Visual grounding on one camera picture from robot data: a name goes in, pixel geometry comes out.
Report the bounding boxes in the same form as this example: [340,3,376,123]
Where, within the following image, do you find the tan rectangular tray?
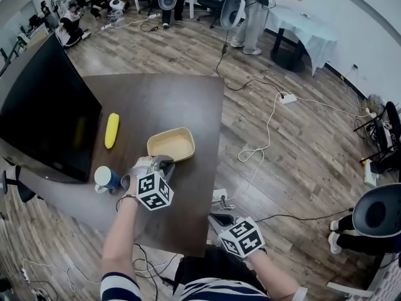
[146,127,195,164]

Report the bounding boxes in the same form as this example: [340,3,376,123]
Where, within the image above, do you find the person's left forearm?
[102,196,140,279]

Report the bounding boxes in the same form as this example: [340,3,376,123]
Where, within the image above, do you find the person's right forearm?
[245,250,302,298]

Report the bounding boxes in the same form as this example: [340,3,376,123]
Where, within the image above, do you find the table with pale blue cloth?
[264,6,340,75]

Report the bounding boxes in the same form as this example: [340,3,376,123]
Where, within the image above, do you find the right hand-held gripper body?
[208,212,266,259]

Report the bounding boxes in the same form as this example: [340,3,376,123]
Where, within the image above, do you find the person's black shorts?
[173,245,261,295]

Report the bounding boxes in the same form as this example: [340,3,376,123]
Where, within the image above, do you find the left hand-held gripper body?
[120,154,175,212]

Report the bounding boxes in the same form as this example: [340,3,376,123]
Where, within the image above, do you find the pink checkered cloth table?
[327,251,401,301]

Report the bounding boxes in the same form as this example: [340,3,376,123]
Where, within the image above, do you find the black monitor screen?
[0,33,103,184]

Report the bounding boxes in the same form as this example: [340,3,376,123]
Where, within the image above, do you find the dark wooden table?
[2,73,226,258]

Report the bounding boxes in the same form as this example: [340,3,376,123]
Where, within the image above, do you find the person's left hand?
[127,157,153,198]

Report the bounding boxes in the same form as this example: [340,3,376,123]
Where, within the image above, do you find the yellow corn cob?
[104,113,120,150]

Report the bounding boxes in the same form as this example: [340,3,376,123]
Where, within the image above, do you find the white cable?
[237,92,283,201]
[21,258,102,292]

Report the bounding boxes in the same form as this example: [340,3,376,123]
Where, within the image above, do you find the blue and white mug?
[93,166,122,196]

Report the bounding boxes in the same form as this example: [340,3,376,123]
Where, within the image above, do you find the person's striped shirt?
[100,271,310,301]

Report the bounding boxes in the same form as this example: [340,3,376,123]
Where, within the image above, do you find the black cord bracelet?
[115,193,140,212]

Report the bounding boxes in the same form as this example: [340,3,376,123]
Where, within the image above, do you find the black cable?
[253,208,355,224]
[215,29,285,99]

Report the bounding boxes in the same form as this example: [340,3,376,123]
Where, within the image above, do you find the black frame chair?
[353,101,401,174]

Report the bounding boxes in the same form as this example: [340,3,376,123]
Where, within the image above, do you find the black office chair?
[0,160,39,204]
[196,0,228,30]

